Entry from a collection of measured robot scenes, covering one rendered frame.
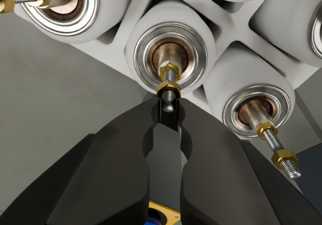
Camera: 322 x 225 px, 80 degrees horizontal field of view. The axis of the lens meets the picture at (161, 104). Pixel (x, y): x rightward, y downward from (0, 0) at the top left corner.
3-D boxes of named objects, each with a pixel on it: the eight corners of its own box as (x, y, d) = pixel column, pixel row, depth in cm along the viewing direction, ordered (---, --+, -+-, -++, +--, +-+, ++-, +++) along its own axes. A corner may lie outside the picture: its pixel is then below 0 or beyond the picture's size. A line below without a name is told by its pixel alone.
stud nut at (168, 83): (156, 79, 14) (155, 84, 13) (180, 78, 14) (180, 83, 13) (158, 103, 15) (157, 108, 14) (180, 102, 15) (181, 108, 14)
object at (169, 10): (137, 7, 34) (108, 26, 19) (191, -11, 32) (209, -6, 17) (154, 59, 39) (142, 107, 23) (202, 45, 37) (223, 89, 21)
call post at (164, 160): (178, 93, 50) (185, 213, 24) (164, 112, 54) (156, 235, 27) (155, 80, 49) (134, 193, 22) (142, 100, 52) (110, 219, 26)
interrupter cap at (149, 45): (122, 33, 19) (121, 35, 19) (199, 9, 18) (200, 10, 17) (147, 97, 23) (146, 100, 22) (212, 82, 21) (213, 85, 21)
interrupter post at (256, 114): (238, 111, 23) (247, 129, 20) (256, 98, 22) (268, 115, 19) (251, 122, 24) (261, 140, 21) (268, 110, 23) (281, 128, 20)
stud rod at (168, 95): (164, 60, 19) (160, 100, 12) (175, 60, 18) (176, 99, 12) (165, 70, 19) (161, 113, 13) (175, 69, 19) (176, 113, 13)
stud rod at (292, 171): (252, 119, 22) (285, 176, 15) (260, 114, 21) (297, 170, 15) (258, 124, 22) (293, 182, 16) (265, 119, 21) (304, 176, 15)
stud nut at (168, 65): (159, 61, 17) (158, 64, 16) (178, 60, 17) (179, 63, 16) (161, 81, 18) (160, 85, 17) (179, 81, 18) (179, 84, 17)
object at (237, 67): (187, 62, 39) (196, 114, 23) (224, 24, 35) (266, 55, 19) (219, 91, 42) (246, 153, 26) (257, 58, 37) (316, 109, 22)
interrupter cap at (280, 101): (208, 112, 23) (209, 116, 23) (262, 68, 20) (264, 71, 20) (247, 144, 26) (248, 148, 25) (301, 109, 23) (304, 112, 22)
